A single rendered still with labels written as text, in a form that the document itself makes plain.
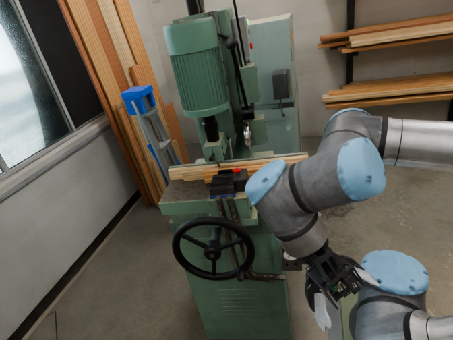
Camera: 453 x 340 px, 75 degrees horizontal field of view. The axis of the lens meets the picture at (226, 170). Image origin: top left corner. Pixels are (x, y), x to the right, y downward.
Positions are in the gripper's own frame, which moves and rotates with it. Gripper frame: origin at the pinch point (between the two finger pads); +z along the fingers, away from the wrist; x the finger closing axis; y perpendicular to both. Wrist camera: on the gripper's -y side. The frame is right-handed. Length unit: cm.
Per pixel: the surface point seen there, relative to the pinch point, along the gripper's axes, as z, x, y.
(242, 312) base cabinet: 40, -31, -76
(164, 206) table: -28, -27, -65
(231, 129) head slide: -36, 14, -70
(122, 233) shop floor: 0, -90, -207
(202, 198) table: -23, -13, -59
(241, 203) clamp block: -17.6, -2.8, -42.5
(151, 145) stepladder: -47, -22, -159
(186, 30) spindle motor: -73, 15, -45
